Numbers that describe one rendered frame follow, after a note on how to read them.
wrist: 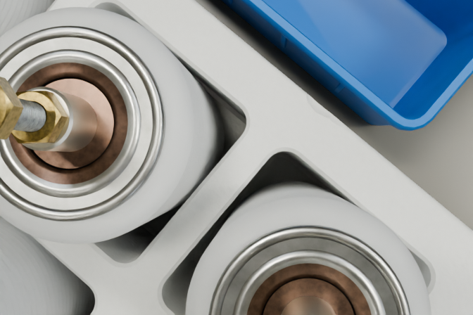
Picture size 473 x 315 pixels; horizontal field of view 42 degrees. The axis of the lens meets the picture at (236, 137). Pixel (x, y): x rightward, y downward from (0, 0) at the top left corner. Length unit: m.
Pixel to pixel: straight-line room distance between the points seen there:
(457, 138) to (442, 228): 0.20
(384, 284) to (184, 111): 0.10
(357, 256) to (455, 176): 0.28
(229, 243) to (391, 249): 0.06
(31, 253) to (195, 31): 0.14
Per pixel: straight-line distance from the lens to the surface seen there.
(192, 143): 0.25
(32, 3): 0.34
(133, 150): 0.24
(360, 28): 0.50
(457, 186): 0.51
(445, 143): 0.51
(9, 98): 0.18
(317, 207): 0.24
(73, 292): 0.36
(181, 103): 0.24
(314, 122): 0.31
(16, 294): 0.29
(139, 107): 0.24
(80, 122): 0.23
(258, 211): 0.24
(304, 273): 0.24
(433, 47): 0.51
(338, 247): 0.24
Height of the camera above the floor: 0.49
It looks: 86 degrees down
